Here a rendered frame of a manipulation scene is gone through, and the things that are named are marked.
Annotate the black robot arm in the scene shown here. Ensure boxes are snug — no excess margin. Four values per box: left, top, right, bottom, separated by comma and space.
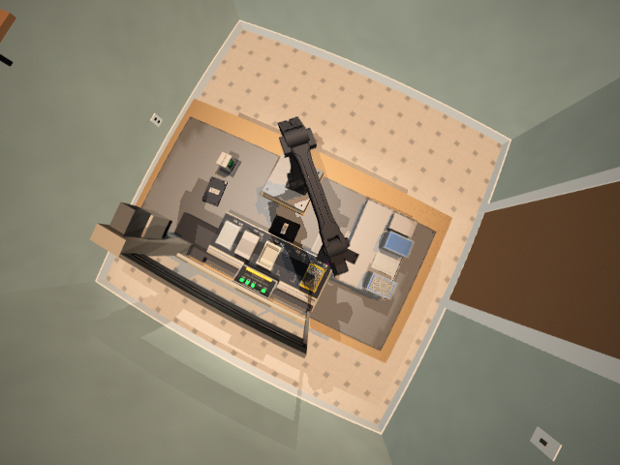
278, 116, 359, 276

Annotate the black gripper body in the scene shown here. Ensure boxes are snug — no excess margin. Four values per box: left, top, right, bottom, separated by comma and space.
316, 236, 336, 264

